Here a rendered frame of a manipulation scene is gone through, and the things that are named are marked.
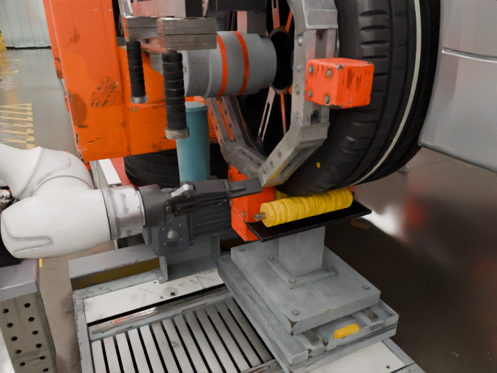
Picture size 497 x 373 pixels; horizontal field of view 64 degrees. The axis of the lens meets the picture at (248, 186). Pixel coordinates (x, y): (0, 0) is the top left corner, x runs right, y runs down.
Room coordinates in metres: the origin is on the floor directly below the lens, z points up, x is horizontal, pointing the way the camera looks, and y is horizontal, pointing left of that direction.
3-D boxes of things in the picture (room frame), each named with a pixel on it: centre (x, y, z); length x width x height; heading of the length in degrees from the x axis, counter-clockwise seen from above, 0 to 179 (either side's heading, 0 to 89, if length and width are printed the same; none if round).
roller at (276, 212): (0.90, -0.15, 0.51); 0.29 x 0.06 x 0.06; 116
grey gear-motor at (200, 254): (1.23, 0.16, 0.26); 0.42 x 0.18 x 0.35; 116
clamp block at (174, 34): (0.72, 0.10, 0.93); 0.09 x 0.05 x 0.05; 116
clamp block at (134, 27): (1.03, 0.25, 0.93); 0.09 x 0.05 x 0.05; 116
